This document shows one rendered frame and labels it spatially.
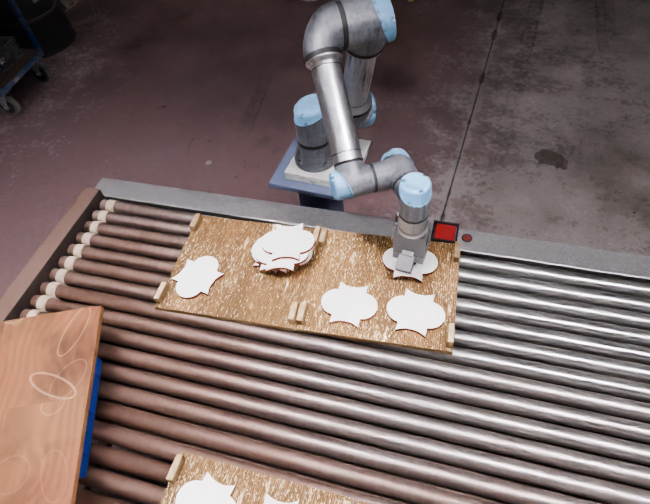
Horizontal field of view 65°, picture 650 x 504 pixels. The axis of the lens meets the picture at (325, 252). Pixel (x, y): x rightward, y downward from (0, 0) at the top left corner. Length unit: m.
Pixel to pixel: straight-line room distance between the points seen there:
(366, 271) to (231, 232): 0.44
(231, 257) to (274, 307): 0.23
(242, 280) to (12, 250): 2.10
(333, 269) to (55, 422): 0.78
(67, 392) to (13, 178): 2.65
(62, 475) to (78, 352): 0.29
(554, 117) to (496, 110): 0.35
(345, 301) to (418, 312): 0.20
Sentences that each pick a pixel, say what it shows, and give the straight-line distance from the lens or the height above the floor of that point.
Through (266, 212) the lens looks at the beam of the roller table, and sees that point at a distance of 1.67.
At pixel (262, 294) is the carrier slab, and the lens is 1.45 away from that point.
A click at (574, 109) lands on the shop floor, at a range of 3.70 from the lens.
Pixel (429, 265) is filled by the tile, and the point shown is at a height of 0.96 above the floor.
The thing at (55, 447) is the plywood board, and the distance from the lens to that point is 1.32.
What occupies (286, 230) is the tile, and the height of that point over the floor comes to 1.00.
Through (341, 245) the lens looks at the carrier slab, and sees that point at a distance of 1.52.
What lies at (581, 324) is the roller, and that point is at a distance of 1.48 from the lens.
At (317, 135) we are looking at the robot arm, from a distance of 1.71.
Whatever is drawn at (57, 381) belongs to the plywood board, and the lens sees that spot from 1.39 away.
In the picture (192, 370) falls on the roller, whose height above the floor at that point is 0.92.
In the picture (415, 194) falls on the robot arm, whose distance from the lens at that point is 1.21.
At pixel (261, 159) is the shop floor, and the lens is 3.26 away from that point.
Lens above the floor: 2.12
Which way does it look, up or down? 52 degrees down
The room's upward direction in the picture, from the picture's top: 8 degrees counter-clockwise
